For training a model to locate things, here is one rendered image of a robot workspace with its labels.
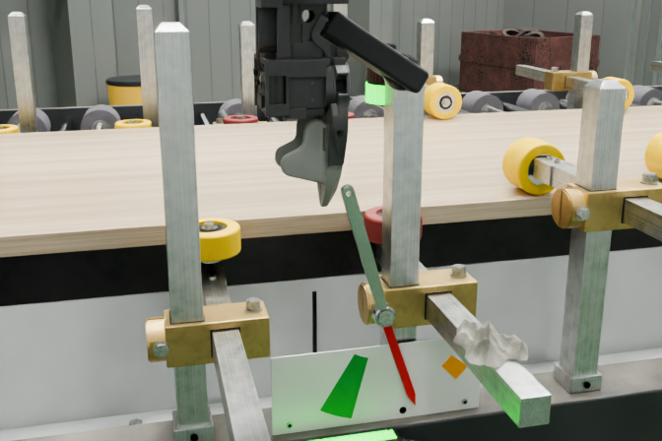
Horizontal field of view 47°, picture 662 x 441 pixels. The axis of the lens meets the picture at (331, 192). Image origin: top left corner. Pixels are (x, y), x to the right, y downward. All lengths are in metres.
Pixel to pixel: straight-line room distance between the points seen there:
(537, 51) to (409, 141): 6.26
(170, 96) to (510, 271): 0.63
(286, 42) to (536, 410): 0.40
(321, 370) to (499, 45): 6.60
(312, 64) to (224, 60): 5.54
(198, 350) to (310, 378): 0.14
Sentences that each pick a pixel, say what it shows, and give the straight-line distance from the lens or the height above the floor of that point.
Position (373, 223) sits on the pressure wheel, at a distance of 1.03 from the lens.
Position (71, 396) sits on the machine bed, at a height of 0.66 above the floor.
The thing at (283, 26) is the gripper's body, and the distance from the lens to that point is 0.73.
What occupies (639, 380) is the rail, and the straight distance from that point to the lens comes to 1.13.
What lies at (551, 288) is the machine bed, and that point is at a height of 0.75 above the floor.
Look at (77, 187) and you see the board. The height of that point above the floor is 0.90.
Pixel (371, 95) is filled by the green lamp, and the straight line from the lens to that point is 0.89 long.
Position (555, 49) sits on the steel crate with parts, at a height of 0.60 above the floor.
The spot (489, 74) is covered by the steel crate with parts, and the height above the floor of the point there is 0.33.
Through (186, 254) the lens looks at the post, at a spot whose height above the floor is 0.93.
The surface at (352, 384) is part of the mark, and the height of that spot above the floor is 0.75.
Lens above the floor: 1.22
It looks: 16 degrees down
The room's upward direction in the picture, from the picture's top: straight up
